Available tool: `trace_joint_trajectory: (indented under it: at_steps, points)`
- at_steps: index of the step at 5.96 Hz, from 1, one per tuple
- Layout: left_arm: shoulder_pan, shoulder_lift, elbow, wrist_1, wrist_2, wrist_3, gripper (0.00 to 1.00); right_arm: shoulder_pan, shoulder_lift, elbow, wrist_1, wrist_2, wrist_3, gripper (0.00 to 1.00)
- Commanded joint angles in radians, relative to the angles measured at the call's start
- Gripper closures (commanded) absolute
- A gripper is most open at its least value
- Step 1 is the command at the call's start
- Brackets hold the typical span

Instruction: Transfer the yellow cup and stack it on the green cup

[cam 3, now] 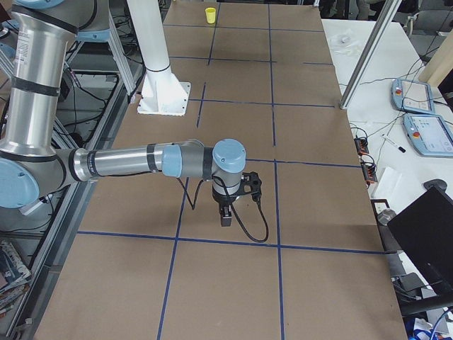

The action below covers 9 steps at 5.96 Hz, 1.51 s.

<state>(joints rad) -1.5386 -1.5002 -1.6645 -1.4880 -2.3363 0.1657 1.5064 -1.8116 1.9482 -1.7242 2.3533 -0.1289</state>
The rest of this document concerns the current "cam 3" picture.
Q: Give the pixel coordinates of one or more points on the yellow plastic cup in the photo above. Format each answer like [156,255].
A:
[211,15]

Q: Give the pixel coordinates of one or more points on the metal cup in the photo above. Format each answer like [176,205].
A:
[385,216]

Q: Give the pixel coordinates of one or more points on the stack of books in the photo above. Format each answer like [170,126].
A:
[15,276]

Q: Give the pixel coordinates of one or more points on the brown cardboard table cover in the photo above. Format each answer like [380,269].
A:
[151,259]

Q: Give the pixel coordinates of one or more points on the white pillar with base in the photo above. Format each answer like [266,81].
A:
[162,92]

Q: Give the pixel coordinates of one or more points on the orange black connector lower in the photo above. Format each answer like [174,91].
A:
[369,172]

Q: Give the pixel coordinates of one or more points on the orange black connector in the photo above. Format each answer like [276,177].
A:
[369,172]
[361,144]

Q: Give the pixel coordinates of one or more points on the orange black connector upper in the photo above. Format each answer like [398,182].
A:
[361,144]

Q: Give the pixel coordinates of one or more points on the black white marker pen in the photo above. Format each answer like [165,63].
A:
[393,143]

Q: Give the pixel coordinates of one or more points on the black monitor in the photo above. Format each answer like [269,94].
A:
[423,230]

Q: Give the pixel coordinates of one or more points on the clear plastic bag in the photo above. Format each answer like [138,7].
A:
[345,43]

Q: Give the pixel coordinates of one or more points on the upper blue teach pendant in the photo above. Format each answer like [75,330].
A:
[412,96]

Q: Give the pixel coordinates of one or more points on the blue teach pendant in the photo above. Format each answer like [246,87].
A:
[412,96]
[429,134]

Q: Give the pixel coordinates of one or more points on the lower blue teach pendant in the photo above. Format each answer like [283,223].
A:
[429,134]

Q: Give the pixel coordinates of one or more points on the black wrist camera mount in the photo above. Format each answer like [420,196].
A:
[250,185]

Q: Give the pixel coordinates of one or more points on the aluminium frame post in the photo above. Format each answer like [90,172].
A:
[385,18]

